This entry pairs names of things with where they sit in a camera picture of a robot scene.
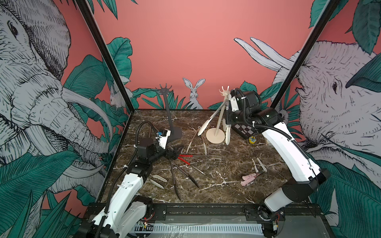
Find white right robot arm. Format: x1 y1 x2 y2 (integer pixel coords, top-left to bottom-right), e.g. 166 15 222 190
226 88 331 219

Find cream steel tongs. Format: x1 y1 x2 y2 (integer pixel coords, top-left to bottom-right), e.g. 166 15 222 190
186 125 207 156

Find white cable duct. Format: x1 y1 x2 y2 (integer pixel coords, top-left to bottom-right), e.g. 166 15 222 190
130 223 264 236

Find cream tipped tongs near left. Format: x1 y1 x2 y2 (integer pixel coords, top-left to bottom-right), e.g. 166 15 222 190
149 175 168 189

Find black enclosure frame post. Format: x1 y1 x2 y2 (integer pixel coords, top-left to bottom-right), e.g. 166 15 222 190
270 0 340 109

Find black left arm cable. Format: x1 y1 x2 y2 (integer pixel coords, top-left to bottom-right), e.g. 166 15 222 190
98 121 160 238

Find black steel tongs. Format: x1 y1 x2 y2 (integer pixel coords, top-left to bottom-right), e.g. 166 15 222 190
170 161 200 201

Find pink tipped tongs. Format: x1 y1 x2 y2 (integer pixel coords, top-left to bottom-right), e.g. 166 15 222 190
241 170 267 186

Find left black frame post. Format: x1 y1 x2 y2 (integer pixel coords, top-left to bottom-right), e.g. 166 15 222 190
75 0 135 113

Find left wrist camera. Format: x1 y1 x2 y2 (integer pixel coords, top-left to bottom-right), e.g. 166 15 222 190
156 129 171 149

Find black white chessboard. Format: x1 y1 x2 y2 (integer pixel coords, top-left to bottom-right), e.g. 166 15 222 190
232 124 258 140

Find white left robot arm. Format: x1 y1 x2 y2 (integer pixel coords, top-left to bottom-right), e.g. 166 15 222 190
74 135 177 238

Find black front rail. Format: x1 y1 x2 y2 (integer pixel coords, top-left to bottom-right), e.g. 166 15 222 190
86 203 322 222

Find white spotted tongs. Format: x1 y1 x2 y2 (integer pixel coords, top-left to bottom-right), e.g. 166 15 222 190
197 101 232 146

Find grey utensil rack stand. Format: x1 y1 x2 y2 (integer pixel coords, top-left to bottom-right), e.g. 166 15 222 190
158 84 183 142

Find yellow tree puzzle block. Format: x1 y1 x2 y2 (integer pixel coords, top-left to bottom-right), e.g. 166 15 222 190
248 136 257 144

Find cream utensil rack stand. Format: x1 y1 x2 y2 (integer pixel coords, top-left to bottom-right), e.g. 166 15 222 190
206 86 230 144

